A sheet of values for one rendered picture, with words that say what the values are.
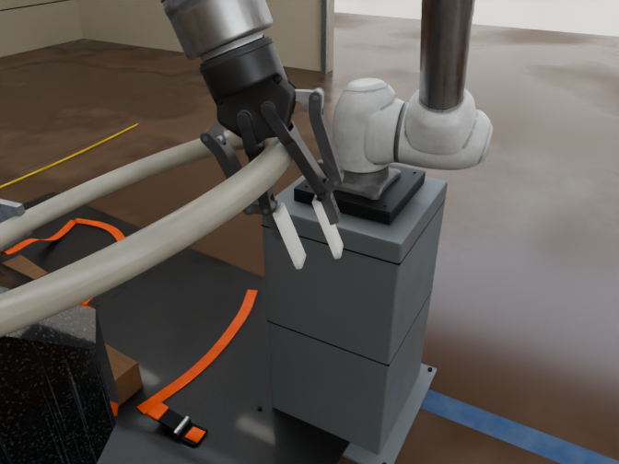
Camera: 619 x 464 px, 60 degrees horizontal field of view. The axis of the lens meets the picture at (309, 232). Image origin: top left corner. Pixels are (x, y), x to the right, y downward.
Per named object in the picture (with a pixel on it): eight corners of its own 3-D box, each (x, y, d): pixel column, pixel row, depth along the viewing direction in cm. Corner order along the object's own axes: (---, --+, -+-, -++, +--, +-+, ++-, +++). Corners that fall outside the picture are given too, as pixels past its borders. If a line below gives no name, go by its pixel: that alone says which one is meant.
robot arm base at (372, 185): (332, 159, 160) (332, 142, 157) (402, 174, 151) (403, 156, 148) (302, 182, 146) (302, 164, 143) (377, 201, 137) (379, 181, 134)
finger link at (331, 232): (315, 191, 57) (321, 190, 57) (337, 247, 60) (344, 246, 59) (310, 202, 55) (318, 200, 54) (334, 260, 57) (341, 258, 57)
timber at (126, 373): (144, 386, 191) (138, 362, 185) (116, 409, 182) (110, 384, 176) (89, 353, 205) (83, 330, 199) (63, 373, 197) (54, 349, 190)
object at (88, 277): (-218, 372, 55) (-239, 349, 54) (110, 182, 93) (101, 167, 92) (77, 371, 30) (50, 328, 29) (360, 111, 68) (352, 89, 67)
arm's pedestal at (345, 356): (319, 328, 220) (321, 146, 179) (437, 370, 200) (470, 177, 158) (251, 413, 182) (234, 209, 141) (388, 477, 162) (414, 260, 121)
